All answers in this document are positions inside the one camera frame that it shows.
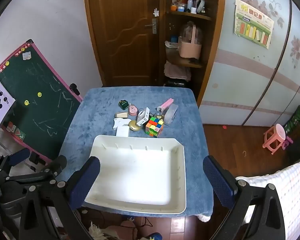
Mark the small pink toy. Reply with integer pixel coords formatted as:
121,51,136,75
282,136,294,150

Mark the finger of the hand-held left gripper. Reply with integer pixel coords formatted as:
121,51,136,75
0,147,31,178
5,155,67,184

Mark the pink-framed green chalkboard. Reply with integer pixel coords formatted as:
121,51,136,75
0,39,83,163

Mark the floral sliding wardrobe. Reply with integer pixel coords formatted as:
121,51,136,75
199,0,300,128

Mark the brown wooden door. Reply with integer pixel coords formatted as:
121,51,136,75
83,0,165,87

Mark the gold round compact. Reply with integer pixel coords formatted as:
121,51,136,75
128,120,143,132

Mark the row of toiletry bottles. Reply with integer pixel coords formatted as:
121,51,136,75
170,0,207,15

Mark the green bag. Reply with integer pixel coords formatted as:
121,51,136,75
284,105,300,135

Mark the dark shelf item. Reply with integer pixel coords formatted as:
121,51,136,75
164,79,188,88

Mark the pink plastic stool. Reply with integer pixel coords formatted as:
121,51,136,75
262,124,287,155

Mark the wooden corner shelf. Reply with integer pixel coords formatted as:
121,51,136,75
162,0,227,105

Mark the small white camera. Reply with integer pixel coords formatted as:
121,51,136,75
136,107,151,127

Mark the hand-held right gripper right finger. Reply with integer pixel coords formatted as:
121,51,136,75
202,155,289,240

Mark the wall poster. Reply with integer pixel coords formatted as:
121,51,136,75
234,0,275,49

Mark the blue shoe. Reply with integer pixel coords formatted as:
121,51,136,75
140,232,163,240

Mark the white plastic tray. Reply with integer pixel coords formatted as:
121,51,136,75
81,134,187,215

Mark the colourful puzzle cube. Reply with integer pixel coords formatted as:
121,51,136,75
145,117,165,137

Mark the white bottle-shaped plastic piece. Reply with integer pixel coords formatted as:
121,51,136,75
112,117,131,130

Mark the pink handled basket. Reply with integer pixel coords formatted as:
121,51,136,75
178,21,203,60

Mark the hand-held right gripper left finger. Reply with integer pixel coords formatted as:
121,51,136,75
19,156,101,240

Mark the checked white towel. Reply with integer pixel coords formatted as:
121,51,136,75
235,156,300,240

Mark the blue plush tablecloth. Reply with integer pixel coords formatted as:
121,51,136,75
56,87,214,222

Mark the cream fringed cloth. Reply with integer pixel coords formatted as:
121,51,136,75
87,221,120,240

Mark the metal door handle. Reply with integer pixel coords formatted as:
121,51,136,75
144,18,157,34

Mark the pink folded towel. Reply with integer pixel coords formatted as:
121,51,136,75
164,61,192,81

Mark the clear plastic box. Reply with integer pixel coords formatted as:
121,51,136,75
164,103,179,125

